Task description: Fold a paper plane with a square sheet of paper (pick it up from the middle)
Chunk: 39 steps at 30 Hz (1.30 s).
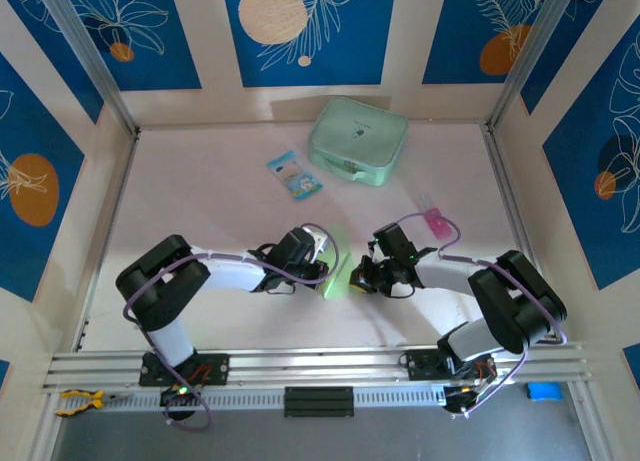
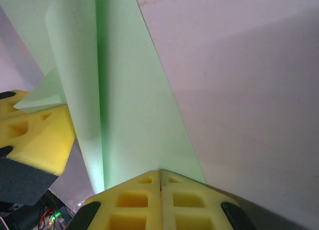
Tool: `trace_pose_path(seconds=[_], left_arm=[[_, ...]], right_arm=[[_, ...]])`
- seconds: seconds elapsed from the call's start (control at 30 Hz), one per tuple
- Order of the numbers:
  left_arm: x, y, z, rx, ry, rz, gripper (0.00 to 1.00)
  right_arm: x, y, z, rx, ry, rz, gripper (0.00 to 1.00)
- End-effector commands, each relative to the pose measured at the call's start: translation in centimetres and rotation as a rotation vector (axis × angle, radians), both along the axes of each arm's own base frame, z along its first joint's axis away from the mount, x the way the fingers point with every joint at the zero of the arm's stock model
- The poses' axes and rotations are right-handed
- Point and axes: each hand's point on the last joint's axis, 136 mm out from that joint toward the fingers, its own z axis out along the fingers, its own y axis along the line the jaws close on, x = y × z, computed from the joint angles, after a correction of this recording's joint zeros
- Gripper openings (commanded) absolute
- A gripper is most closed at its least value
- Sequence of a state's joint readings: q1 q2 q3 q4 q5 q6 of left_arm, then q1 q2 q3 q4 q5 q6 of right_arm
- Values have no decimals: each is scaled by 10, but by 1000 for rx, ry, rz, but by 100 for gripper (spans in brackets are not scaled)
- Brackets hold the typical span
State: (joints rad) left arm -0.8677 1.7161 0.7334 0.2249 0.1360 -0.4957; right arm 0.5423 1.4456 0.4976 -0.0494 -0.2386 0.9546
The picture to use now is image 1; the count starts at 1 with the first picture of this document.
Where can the mint green zip pouch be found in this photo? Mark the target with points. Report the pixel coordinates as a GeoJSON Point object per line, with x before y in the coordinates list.
{"type": "Point", "coordinates": [357, 136]}

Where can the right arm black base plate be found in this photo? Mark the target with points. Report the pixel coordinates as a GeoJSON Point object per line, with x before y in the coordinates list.
{"type": "Point", "coordinates": [420, 363]}

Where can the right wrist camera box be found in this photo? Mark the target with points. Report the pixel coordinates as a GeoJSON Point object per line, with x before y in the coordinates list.
{"type": "Point", "coordinates": [373, 246]}

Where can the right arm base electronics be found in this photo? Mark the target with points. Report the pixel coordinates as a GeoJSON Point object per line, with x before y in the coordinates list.
{"type": "Point", "coordinates": [457, 403]}

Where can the aluminium frame post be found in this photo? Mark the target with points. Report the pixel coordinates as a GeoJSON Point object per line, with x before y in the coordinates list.
{"type": "Point", "coordinates": [530, 51]}
{"type": "Point", "coordinates": [85, 46]}

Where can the small pink bottle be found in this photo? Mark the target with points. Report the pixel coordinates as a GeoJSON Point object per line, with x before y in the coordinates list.
{"type": "Point", "coordinates": [439, 226]}

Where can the black rectangular block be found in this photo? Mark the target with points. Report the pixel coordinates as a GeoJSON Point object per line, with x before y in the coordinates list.
{"type": "Point", "coordinates": [319, 401]}

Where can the light green paper sheet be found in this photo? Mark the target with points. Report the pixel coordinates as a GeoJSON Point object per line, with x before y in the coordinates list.
{"type": "Point", "coordinates": [336, 281]}

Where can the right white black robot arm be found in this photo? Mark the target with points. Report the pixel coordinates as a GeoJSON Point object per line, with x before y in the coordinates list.
{"type": "Point", "coordinates": [445, 276]}

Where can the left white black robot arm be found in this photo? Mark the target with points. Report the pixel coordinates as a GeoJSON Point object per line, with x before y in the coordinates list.
{"type": "Point", "coordinates": [230, 276]}

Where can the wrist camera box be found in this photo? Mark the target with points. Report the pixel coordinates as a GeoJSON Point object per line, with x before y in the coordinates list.
{"type": "Point", "coordinates": [373, 246]}
{"type": "Point", "coordinates": [321, 241]}

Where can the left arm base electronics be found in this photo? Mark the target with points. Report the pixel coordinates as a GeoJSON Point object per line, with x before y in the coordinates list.
{"type": "Point", "coordinates": [172, 398]}

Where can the blue wet wipes packet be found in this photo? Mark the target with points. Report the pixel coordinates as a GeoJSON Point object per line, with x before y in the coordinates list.
{"type": "Point", "coordinates": [295, 176]}

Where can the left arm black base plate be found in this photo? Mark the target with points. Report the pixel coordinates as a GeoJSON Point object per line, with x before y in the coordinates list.
{"type": "Point", "coordinates": [217, 368]}

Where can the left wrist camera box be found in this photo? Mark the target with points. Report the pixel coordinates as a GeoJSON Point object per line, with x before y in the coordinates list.
{"type": "Point", "coordinates": [321, 241]}

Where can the blue sponge block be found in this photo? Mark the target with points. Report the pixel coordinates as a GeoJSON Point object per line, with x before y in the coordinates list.
{"type": "Point", "coordinates": [542, 392]}

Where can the aluminium mounting rail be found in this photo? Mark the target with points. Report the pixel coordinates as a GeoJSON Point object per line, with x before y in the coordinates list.
{"type": "Point", "coordinates": [310, 363]}

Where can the aluminium side rail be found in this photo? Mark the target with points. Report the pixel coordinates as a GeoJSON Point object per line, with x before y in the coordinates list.
{"type": "Point", "coordinates": [515, 206]}
{"type": "Point", "coordinates": [107, 241]}

